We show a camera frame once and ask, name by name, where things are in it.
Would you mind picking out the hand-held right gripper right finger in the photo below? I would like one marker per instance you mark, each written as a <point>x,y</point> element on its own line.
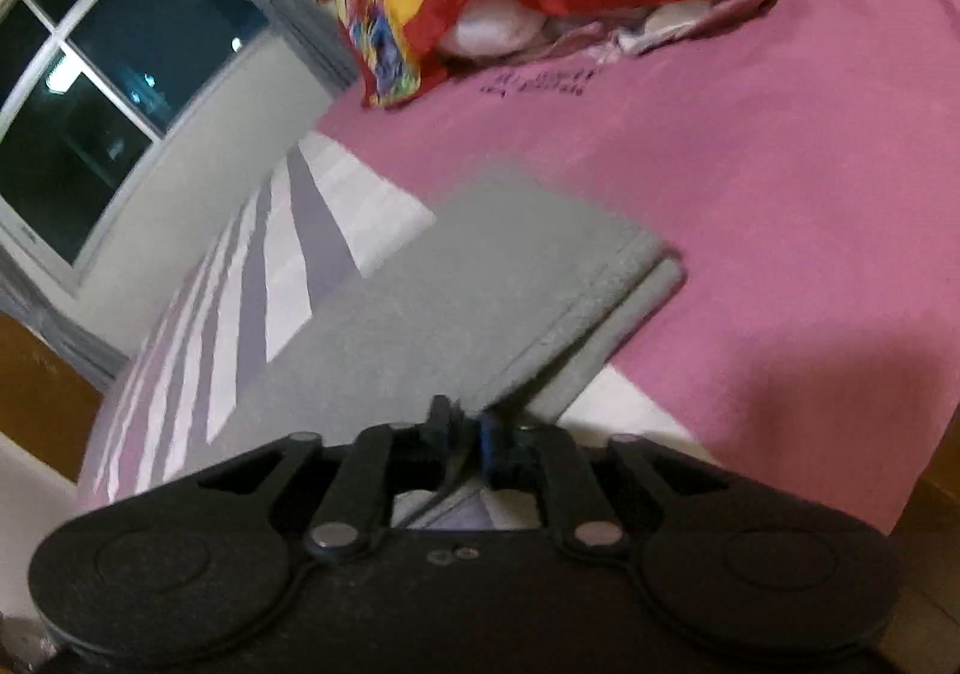
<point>489,445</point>

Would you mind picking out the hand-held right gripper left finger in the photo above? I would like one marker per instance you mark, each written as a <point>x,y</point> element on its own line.
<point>441,428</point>

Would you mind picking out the grey pants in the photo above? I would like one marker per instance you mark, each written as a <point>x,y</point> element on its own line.
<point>450,299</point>

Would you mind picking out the pink striped bed sheet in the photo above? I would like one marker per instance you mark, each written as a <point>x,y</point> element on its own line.
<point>750,194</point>

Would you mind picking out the brown wooden furniture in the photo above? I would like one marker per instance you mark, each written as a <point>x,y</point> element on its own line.
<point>37,389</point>

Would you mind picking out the white pillow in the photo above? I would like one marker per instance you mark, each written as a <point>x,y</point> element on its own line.
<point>495,26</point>

